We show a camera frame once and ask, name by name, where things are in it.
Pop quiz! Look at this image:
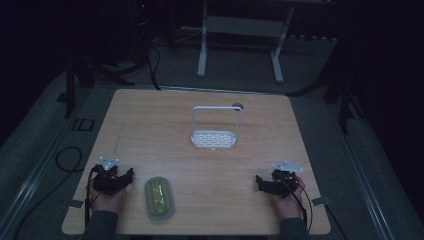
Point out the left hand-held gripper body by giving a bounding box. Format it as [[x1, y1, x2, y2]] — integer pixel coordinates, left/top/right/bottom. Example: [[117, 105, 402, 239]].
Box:
[[92, 156, 129, 196]]

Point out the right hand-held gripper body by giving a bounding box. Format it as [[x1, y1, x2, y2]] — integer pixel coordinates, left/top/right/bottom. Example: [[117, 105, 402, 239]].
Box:
[[262, 160, 305, 199]]

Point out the green sponge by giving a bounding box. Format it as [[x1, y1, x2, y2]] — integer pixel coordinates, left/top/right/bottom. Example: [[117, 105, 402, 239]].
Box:
[[143, 176, 176, 222]]

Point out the white sponge rack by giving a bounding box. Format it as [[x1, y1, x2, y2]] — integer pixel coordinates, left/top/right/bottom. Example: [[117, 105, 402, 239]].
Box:
[[190, 105, 243, 150]]

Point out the person's left hand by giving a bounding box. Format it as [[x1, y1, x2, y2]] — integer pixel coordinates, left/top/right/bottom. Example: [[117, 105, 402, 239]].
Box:
[[89, 182, 132, 215]]

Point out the person's right hand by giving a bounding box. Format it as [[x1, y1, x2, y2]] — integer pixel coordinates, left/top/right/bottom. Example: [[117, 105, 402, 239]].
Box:
[[269, 175, 306, 221]]

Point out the black tripod stand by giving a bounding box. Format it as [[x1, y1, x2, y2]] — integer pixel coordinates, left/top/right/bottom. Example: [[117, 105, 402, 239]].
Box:
[[63, 0, 162, 120], [293, 33, 368, 136]]

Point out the white metal stand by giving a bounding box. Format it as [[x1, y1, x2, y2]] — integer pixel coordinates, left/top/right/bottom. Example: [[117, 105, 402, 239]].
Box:
[[196, 0, 296, 84]]

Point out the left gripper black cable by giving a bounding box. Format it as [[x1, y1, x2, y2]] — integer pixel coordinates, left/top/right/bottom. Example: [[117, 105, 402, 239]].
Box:
[[84, 165, 103, 228]]

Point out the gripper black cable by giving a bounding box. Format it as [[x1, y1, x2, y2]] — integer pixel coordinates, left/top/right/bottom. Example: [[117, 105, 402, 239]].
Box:
[[84, 165, 103, 228], [281, 179, 315, 234]]

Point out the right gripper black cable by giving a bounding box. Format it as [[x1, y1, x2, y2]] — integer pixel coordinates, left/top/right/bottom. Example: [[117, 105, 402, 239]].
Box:
[[281, 179, 315, 234]]

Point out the black floor cable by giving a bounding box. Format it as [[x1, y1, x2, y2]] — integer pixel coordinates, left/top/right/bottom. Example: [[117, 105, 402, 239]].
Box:
[[12, 145, 84, 240]]

